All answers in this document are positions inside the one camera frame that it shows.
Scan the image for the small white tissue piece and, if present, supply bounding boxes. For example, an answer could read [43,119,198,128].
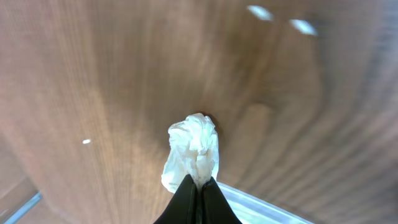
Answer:
[161,113,220,194]

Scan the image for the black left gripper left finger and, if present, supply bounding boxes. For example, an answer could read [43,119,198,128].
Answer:
[154,174,198,224]

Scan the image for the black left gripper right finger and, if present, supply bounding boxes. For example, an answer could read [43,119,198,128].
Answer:
[200,177,241,224]

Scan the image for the clear plastic bin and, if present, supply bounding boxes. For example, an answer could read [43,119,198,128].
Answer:
[1,179,309,224]

